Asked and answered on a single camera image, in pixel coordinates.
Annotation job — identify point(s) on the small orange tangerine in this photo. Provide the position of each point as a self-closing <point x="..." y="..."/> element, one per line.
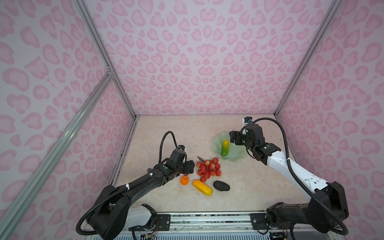
<point x="184" y="180"/>

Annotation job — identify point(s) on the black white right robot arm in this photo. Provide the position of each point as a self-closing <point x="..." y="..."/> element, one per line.
<point x="327" y="207"/>

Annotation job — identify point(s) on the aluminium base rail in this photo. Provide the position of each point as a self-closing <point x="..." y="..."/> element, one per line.
<point x="222" y="226"/>

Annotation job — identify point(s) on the back right aluminium post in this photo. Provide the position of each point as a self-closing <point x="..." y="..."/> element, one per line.
<point x="332" y="12"/>

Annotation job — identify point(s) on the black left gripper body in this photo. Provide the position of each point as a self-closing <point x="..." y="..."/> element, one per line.
<point x="178" y="169"/>

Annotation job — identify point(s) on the dark avocado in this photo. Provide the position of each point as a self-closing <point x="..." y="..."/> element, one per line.
<point x="221" y="186"/>

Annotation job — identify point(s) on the left diagonal aluminium strut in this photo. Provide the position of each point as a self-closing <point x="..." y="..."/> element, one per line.
<point x="33" y="186"/>

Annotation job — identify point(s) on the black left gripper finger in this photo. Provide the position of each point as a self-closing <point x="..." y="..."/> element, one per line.
<point x="185" y="169"/>
<point x="190" y="167"/>

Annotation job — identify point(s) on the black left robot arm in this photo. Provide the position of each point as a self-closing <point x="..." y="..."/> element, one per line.
<point x="111" y="213"/>

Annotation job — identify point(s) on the green yellow mango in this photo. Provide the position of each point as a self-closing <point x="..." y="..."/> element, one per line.
<point x="225" y="148"/>

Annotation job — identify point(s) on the aluminium post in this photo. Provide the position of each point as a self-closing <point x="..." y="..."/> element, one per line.
<point x="332" y="12"/>
<point x="91" y="26"/>

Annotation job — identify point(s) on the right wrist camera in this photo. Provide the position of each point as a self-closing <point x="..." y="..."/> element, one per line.
<point x="247" y="120"/>

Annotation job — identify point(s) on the red lychee bunch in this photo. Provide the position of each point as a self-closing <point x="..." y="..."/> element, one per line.
<point x="208" y="168"/>

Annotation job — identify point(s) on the back left aluminium post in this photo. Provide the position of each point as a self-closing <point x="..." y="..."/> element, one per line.
<point x="91" y="26"/>

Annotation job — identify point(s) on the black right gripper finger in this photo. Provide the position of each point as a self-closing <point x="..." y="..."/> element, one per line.
<point x="233" y="137"/>
<point x="240" y="139"/>

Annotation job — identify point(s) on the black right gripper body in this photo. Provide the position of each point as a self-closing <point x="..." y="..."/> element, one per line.
<point x="249" y="144"/>

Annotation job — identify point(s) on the yellow orange mango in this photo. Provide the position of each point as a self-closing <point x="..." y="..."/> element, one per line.
<point x="202" y="187"/>

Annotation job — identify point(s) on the light green scalloped fruit bowl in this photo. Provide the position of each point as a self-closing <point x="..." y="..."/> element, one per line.
<point x="236" y="152"/>

